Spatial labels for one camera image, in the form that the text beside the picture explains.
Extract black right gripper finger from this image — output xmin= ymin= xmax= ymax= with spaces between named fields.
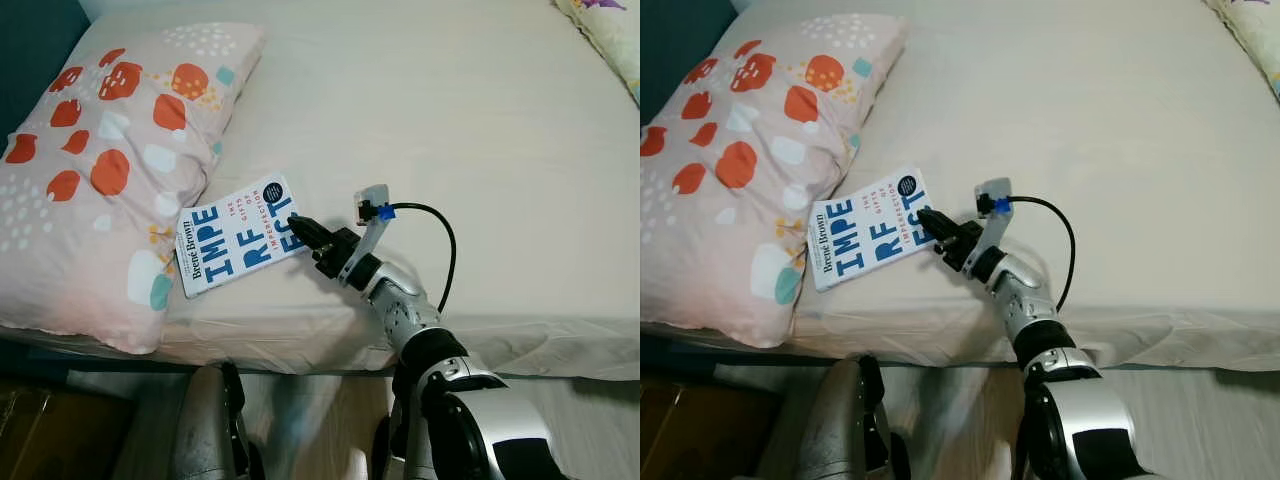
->
xmin=286 ymin=212 xmax=337 ymax=255
xmin=916 ymin=206 xmax=963 ymax=247

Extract pink pillow orange patches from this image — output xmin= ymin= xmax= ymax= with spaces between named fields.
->
xmin=0 ymin=22 xmax=267 ymax=357
xmin=640 ymin=14 xmax=911 ymax=350

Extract beige sheeted mattress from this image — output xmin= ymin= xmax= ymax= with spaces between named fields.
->
xmin=0 ymin=0 xmax=641 ymax=383
xmin=640 ymin=0 xmax=1280 ymax=373

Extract grey black robot left leg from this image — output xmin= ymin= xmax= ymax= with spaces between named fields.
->
xmin=798 ymin=355 xmax=893 ymax=480
xmin=168 ymin=362 xmax=253 ymax=480

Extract cream cartoon print blanket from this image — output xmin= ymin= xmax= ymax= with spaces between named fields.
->
xmin=554 ymin=0 xmax=641 ymax=103
xmin=1204 ymin=0 xmax=1280 ymax=103

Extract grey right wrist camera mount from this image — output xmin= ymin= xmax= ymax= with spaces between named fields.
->
xmin=974 ymin=177 xmax=1017 ymax=257
xmin=354 ymin=183 xmax=397 ymax=263

